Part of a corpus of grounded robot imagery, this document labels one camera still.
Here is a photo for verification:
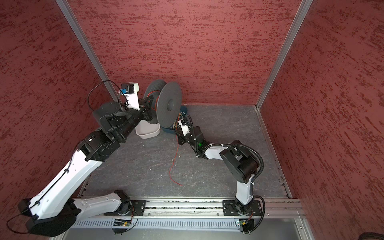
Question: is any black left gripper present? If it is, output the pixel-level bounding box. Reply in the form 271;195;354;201
114;94;153;140

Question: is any black cable spool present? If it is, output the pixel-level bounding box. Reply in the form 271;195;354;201
144;80;182;128

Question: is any red cable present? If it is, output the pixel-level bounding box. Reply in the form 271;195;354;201
149;89;184;187

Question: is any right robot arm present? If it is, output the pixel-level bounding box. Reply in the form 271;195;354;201
175;126;264;216

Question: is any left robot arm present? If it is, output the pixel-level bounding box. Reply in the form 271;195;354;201
18;98;152;237

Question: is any teal plastic tray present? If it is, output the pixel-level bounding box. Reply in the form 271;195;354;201
161;106;188;134

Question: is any white plastic tray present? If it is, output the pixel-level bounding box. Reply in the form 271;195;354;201
135;120;161;140

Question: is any right base circuit board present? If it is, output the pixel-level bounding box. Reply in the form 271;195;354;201
236;219;255;234

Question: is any base circuit board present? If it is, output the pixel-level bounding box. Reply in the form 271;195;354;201
236;219;255;234
112;219;132;235

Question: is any left base circuit board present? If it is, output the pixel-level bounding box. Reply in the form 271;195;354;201
112;219;132;235

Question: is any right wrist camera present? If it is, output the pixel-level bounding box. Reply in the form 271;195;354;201
178;120;190;136

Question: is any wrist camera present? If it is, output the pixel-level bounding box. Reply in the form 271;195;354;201
178;120;190;136
121;83;140;111

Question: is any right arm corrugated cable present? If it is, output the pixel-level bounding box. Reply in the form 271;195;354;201
184;113;267;235

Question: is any yellow cable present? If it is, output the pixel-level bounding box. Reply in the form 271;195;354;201
174;112;187;133

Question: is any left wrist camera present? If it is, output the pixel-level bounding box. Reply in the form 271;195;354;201
121;83;140;111

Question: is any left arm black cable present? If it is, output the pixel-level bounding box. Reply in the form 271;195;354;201
5;79;130;235

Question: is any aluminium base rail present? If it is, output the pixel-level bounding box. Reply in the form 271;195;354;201
72;198;308;232

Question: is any left aluminium corner post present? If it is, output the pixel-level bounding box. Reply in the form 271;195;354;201
56;0;118;102

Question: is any aluminium corner post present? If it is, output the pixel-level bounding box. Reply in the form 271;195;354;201
56;0;118;102
256;0;313;111

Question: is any right aluminium corner post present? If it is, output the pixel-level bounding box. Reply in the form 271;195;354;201
256;0;313;111

